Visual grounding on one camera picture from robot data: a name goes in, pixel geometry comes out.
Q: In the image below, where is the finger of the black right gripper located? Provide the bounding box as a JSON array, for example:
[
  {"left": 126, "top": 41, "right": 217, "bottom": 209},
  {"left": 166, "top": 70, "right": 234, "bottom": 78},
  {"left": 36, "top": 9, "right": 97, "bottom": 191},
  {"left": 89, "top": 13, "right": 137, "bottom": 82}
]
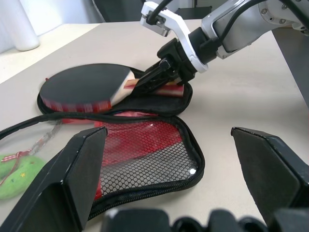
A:
[
  {"left": 136, "top": 59, "right": 171, "bottom": 85},
  {"left": 132, "top": 71, "right": 175, "bottom": 95}
]

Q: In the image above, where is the black red table tennis paddle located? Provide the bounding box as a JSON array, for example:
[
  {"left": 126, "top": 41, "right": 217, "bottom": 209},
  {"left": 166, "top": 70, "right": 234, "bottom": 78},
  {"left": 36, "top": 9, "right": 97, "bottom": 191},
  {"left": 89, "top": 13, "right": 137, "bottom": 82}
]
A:
[{"left": 39, "top": 63, "right": 185, "bottom": 113}]

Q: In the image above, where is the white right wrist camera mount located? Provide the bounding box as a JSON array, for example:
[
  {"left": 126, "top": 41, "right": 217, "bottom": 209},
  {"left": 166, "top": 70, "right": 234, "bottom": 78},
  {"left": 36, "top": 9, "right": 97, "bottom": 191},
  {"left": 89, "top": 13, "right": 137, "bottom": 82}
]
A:
[{"left": 140, "top": 1, "right": 209, "bottom": 73}]

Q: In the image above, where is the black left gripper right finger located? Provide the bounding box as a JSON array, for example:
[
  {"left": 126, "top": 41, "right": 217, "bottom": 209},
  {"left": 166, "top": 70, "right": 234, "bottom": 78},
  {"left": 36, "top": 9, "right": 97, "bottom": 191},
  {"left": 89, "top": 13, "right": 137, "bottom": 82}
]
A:
[{"left": 230, "top": 126, "right": 309, "bottom": 224}]

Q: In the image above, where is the clear plastic strap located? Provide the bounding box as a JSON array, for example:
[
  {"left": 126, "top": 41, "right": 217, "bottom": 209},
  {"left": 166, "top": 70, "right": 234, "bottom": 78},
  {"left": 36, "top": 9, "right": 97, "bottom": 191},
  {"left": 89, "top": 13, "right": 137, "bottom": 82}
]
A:
[{"left": 29, "top": 119, "right": 64, "bottom": 156}]

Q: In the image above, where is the black red mesh paddle case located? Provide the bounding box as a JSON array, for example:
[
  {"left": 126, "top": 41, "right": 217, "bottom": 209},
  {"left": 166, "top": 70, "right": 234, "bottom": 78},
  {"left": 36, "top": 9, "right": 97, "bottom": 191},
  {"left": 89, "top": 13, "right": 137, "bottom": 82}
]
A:
[{"left": 0, "top": 66, "right": 206, "bottom": 221}]

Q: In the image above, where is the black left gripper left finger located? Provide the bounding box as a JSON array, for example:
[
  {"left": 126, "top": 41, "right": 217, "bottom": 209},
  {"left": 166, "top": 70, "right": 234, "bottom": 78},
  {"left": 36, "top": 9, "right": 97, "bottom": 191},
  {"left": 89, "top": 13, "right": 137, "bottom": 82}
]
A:
[{"left": 0, "top": 127, "right": 108, "bottom": 232}]

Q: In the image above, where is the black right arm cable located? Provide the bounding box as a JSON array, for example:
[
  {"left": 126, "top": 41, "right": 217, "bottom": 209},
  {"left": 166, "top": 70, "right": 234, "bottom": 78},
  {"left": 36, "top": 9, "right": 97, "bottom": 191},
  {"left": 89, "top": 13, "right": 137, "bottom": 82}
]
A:
[{"left": 145, "top": 0, "right": 260, "bottom": 46}]

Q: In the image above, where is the white cylinder roll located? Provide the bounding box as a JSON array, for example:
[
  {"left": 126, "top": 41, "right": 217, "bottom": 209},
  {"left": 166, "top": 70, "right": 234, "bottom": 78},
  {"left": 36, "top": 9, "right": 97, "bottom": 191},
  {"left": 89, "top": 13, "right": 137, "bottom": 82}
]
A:
[{"left": 12, "top": 0, "right": 41, "bottom": 52}]

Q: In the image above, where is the green felt ornament with ribbon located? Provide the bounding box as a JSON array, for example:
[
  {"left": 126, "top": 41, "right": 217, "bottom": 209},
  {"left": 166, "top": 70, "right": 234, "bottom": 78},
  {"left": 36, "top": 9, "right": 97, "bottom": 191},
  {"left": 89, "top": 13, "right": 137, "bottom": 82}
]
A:
[{"left": 0, "top": 149, "right": 48, "bottom": 200}]

